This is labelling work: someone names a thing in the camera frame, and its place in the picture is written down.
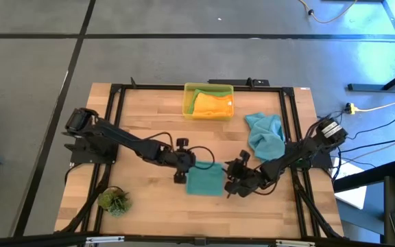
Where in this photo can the teal microfiber towel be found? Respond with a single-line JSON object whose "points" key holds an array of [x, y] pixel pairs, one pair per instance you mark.
{"points": [[204, 180]]}

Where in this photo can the black rectangular bar device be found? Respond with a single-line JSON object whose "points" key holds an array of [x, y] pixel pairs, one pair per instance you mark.
{"points": [[231, 82]]}

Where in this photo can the metal desk leg frame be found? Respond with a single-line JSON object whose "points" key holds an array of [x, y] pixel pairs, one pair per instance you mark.
{"points": [[365, 87]]}

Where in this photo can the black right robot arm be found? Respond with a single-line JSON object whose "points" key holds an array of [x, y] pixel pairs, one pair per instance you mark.
{"points": [[297, 154]]}

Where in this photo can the small green potted plant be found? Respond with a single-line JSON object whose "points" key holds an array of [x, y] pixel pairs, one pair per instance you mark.
{"points": [[114, 201]]}

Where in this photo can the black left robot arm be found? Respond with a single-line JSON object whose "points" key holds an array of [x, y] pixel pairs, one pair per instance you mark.
{"points": [[122, 137]]}

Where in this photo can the black crossbar with silver brackets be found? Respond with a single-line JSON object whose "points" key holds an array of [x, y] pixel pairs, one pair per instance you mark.
{"points": [[46, 240]]}

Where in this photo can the light blue microfiber towel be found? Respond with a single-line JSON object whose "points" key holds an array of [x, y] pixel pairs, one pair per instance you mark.
{"points": [[266, 137]]}

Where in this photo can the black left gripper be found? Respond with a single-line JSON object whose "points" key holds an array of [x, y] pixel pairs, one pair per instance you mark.
{"points": [[178, 159]]}

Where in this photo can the orange microfiber towel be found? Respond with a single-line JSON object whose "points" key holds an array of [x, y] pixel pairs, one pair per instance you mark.
{"points": [[213, 106]]}

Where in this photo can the yellow translucent plastic bin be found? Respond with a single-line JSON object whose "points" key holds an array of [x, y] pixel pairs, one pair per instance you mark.
{"points": [[186, 99]]}

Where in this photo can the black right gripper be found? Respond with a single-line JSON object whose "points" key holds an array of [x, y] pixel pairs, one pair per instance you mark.
{"points": [[247, 178]]}

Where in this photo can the white paper sheet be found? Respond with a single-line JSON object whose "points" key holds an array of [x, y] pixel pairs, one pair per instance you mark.
{"points": [[352, 197]]}

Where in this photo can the black desk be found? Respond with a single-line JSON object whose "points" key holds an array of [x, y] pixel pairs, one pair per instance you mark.
{"points": [[387, 212]]}

